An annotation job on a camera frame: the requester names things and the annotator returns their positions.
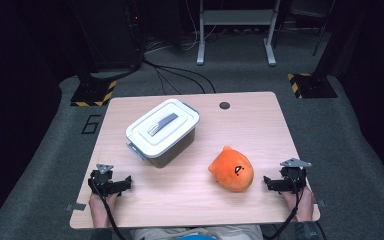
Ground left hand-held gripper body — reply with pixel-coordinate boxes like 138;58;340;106
87;163;122;198

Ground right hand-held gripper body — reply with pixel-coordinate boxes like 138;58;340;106
278;157;313;194

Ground orange plush toy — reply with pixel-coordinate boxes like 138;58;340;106
208;145;255;193

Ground brown transparent storage box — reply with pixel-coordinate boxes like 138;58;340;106
126;123;198;169

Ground white storage box lid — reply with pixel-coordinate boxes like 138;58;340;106
125;98;201;160

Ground person's left hand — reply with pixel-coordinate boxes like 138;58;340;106
89;192;120;218

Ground person's right hand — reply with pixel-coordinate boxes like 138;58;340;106
281;187;315;216

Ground blue object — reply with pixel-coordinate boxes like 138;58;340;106
175;234;218;240

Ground black yellow-striped stand base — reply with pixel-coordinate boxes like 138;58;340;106
287;72;339;100
70;79;118;108

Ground black computer tower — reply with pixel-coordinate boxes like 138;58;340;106
89;0;145;72

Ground left hand-held gripper cable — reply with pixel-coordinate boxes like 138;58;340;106
91;178;128;240

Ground hand-held gripper cable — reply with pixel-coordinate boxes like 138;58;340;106
263;173;306;240
91;178;128;240

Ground right hand-held gripper cable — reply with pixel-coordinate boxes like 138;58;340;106
263;173;306;240

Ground black cable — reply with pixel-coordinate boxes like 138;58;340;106
314;220;328;240

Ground black floor cables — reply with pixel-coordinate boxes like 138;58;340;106
142;57;217;96

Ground white floor cables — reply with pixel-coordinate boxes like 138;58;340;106
144;19;221;55

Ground white metal desk frame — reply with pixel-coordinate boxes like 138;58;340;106
196;0;283;67

